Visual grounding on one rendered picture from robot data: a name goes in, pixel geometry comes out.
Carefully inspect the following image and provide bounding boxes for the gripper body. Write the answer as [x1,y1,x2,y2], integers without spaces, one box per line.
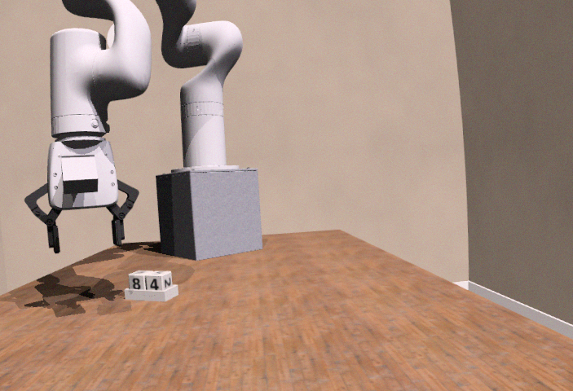
[47,136,118,210]

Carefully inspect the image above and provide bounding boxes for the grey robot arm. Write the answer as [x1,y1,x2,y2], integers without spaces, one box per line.
[50,0,243,194]

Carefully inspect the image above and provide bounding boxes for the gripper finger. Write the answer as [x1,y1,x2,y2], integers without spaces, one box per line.
[24,183,62,253]
[106,180,139,246]

